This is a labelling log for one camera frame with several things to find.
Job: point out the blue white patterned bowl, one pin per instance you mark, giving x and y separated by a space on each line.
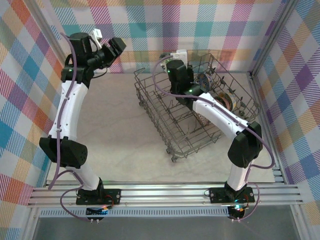
205 81

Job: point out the small mosaic tile pattern bowl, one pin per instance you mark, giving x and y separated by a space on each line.
203 119

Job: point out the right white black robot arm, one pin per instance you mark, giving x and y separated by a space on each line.
220 115

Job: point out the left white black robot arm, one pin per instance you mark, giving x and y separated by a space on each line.
67 110

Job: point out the small controller board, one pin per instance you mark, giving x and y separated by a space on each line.
96 212
236 212

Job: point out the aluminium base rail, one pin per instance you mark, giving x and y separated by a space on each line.
162 195

